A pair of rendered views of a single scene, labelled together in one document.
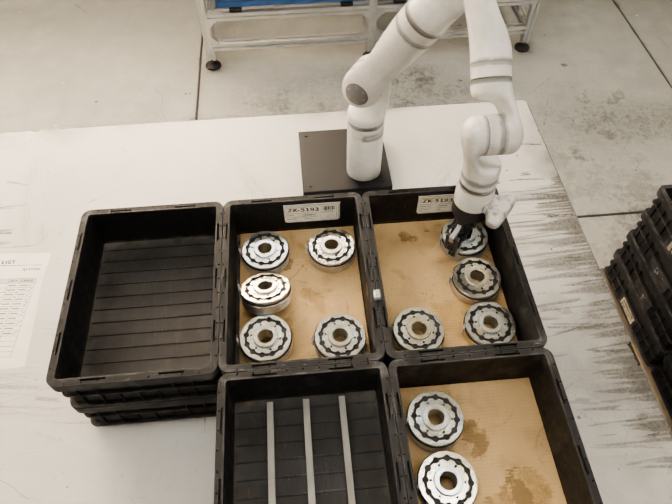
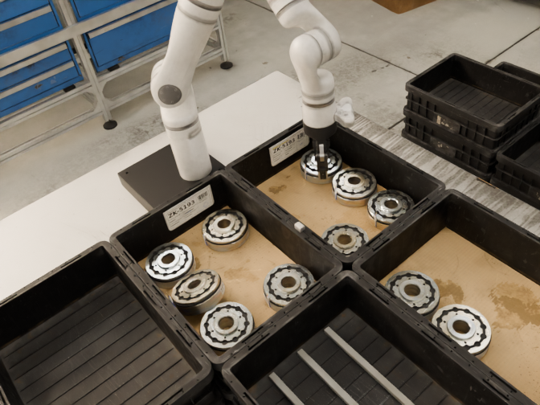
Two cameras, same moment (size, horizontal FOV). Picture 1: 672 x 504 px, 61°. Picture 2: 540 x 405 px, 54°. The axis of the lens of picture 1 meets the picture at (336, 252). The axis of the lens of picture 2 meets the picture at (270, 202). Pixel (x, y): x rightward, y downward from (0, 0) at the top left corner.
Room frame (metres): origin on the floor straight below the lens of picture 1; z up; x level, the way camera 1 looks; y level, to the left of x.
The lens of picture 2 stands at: (-0.05, 0.31, 1.72)
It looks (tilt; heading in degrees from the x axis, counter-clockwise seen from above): 45 degrees down; 332
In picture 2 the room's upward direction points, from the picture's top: 9 degrees counter-clockwise
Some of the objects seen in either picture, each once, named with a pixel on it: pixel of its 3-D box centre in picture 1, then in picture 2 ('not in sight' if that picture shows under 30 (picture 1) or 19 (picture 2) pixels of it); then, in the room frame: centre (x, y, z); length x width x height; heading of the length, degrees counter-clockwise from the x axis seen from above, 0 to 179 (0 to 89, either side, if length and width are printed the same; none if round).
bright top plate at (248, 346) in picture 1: (265, 337); (227, 325); (0.50, 0.14, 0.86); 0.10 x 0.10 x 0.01
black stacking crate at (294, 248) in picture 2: (298, 289); (224, 270); (0.61, 0.08, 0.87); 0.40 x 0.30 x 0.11; 5
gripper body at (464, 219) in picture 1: (468, 212); (320, 132); (0.73, -0.27, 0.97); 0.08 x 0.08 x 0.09
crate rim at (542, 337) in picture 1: (445, 264); (329, 180); (0.64, -0.22, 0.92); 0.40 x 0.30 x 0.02; 5
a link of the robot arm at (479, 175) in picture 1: (481, 152); (312, 68); (0.73, -0.26, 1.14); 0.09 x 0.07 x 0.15; 94
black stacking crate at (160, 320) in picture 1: (152, 300); (92, 362); (0.58, 0.38, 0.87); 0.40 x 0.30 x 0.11; 5
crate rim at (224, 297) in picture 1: (297, 275); (220, 255); (0.61, 0.08, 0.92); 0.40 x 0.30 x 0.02; 5
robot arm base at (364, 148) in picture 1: (364, 145); (189, 145); (1.06, -0.07, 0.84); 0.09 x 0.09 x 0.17; 85
